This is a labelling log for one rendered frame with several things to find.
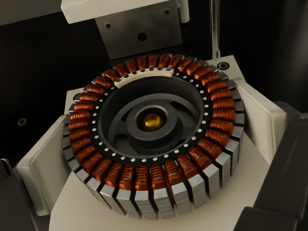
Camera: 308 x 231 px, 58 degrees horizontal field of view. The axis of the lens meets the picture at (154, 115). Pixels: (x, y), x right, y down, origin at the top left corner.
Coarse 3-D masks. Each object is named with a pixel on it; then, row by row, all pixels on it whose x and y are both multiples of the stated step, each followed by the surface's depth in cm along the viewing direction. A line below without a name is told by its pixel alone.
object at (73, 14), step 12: (72, 0) 14; (84, 0) 14; (96, 0) 14; (108, 0) 14; (120, 0) 14; (132, 0) 14; (144, 0) 14; (156, 0) 14; (72, 12) 14; (84, 12) 14; (96, 12) 14; (108, 12) 14
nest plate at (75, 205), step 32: (224, 64) 23; (256, 160) 17; (64, 192) 18; (224, 192) 16; (256, 192) 16; (64, 224) 17; (96, 224) 17; (128, 224) 16; (160, 224) 16; (192, 224) 16; (224, 224) 15
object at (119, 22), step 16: (112, 16) 25; (128, 16) 25; (144, 16) 25; (160, 16) 25; (176, 16) 26; (112, 32) 26; (128, 32) 26; (144, 32) 26; (160, 32) 27; (176, 32) 27; (112, 48) 27; (128, 48) 28; (144, 48) 28; (160, 48) 28
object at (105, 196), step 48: (96, 96) 18; (144, 96) 20; (192, 96) 18; (240, 96) 17; (96, 144) 16; (144, 144) 17; (192, 144) 15; (240, 144) 15; (96, 192) 15; (144, 192) 14; (192, 192) 14
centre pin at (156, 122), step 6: (150, 114) 18; (156, 114) 18; (144, 120) 18; (150, 120) 17; (156, 120) 17; (162, 120) 18; (144, 126) 18; (150, 126) 17; (156, 126) 17; (162, 126) 18
